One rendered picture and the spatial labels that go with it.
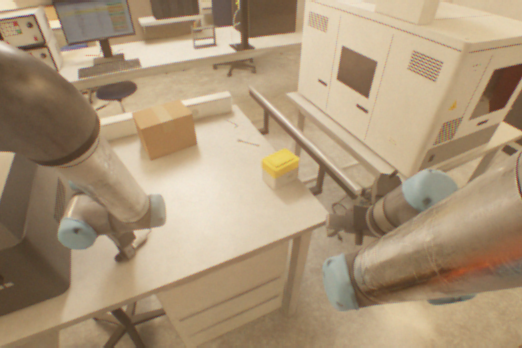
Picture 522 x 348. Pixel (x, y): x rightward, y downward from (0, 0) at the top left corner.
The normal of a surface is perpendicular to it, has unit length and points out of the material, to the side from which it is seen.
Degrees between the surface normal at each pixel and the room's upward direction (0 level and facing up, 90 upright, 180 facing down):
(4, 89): 66
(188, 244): 0
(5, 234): 51
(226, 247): 0
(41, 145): 109
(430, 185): 25
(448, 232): 87
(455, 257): 96
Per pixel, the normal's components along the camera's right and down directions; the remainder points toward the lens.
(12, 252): 0.43, 0.60
